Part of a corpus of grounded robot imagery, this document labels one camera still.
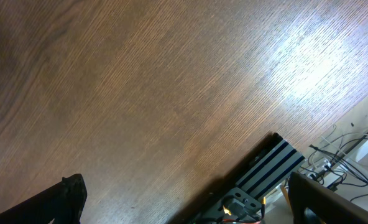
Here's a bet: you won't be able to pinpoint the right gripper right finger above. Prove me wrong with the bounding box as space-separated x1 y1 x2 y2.
288 172 368 223

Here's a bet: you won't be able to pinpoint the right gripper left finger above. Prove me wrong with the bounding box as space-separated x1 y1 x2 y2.
0 174 87 224

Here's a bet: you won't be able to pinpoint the tangled cables off table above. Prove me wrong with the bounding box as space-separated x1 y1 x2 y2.
299 130 368 202

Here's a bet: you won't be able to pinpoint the aluminium extrusion frame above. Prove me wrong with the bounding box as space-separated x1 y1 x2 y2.
191 133 305 223

